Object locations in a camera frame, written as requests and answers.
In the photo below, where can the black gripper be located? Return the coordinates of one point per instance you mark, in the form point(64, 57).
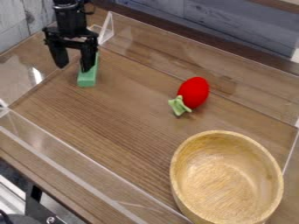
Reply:
point(81, 39)

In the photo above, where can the green foam block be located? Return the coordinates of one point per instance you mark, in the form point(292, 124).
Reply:
point(87, 79)

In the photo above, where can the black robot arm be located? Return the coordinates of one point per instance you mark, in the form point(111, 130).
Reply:
point(71, 15)

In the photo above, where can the light wooden bowl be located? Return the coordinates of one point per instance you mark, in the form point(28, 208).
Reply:
point(225, 179)

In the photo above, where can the red plush strawberry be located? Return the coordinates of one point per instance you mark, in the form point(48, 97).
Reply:
point(192, 94)

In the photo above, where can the black table clamp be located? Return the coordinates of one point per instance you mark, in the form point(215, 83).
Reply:
point(36, 210)

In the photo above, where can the clear acrylic corner bracket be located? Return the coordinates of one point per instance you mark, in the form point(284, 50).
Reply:
point(105, 30)

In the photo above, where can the clear acrylic tray wall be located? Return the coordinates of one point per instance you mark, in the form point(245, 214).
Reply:
point(83, 185)

